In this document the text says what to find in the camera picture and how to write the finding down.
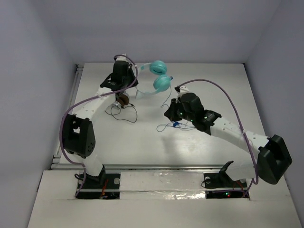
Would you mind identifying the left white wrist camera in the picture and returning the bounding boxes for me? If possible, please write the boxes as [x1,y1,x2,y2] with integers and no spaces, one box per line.
[114,54,129,62]

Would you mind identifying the brown silver headphones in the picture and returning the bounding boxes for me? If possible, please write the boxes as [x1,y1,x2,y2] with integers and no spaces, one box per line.
[105,93,130,109]

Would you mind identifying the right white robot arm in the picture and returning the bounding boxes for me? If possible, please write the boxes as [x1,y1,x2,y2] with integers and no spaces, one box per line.
[164,93,292,187]

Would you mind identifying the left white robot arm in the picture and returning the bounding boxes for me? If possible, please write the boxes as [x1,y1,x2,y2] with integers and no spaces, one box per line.
[59,54,139,187]

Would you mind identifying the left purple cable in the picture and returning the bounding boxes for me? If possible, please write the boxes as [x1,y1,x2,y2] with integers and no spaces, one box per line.
[60,54,139,198]

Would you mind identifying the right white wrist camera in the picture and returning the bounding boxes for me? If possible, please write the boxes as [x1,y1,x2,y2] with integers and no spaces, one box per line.
[174,85,190,99]

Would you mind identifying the thin black headphone cable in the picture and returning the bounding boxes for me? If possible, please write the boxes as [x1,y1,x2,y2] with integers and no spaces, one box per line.
[110,103,139,124]

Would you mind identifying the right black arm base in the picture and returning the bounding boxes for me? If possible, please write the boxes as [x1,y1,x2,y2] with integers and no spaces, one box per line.
[200,161,249,199]

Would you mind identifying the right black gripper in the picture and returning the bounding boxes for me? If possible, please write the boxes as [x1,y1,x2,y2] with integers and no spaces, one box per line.
[164,98,195,123]

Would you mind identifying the white foam taped block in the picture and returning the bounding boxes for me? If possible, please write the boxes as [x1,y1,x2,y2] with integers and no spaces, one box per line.
[119,171,206,200]

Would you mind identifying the blue headphone cable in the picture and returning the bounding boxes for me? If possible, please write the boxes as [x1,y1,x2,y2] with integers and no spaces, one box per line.
[156,75,198,133]

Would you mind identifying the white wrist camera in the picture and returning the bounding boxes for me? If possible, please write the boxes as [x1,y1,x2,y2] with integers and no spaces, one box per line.
[114,54,129,62]
[174,85,190,99]

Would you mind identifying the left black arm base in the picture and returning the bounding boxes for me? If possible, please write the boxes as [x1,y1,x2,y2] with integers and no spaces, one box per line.
[74,167,121,200]

